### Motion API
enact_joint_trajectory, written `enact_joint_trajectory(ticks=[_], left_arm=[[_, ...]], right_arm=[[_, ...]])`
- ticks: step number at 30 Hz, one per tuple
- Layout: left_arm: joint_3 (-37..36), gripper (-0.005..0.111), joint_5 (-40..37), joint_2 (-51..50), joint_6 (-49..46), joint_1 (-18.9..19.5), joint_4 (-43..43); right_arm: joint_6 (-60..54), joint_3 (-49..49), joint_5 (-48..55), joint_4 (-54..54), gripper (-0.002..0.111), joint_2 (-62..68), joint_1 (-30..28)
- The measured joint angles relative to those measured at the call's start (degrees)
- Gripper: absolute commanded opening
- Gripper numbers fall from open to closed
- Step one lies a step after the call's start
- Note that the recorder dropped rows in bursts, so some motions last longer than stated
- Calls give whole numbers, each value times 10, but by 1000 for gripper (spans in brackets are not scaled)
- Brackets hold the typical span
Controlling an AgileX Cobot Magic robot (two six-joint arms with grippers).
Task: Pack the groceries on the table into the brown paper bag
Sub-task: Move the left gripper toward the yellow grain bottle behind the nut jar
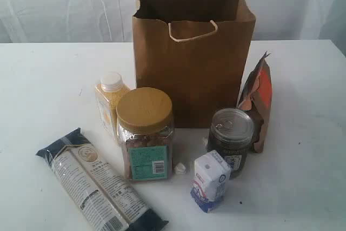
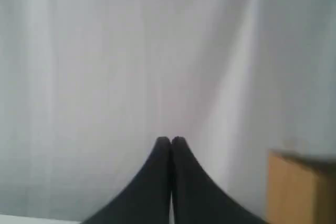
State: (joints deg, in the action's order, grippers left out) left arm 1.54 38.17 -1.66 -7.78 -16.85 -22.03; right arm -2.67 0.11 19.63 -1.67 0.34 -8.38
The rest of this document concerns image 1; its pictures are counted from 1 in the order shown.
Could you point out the yellow millet plastic bottle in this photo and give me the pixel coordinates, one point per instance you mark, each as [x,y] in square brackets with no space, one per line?
[108,91]

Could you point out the white paper scrap near jar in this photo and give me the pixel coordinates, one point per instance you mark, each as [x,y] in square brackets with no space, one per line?
[205,141]

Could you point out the brown paper shopping bag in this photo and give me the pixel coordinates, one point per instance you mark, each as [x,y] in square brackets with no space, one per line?
[195,51]

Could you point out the dark noodle package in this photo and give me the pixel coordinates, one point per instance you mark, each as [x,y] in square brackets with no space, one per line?
[102,195]

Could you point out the dark jar with metal lid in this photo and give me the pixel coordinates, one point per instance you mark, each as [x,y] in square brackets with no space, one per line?
[231,134]

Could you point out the white blue salt packet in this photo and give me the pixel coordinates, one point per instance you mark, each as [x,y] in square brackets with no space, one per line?
[211,175]

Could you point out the nut jar with gold lid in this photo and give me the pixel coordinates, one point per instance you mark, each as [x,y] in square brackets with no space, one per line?
[145,131]

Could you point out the brown orange coffee pouch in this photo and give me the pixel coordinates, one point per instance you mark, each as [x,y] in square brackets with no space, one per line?
[256,99]

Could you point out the white backdrop curtain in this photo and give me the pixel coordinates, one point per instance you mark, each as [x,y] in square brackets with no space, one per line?
[25,21]

